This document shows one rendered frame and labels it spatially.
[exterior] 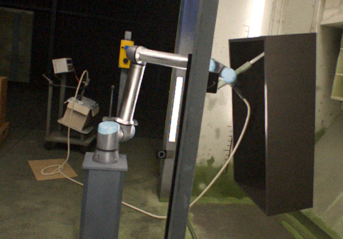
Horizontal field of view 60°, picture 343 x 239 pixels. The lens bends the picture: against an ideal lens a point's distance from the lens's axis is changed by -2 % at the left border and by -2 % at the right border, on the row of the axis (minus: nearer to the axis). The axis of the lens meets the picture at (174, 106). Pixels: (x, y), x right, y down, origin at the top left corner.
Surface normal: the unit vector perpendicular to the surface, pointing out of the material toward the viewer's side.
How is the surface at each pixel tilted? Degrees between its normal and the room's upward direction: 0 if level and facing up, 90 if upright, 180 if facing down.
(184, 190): 90
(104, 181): 90
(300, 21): 90
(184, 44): 90
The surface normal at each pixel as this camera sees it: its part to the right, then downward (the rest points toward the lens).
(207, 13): 0.19, 0.16
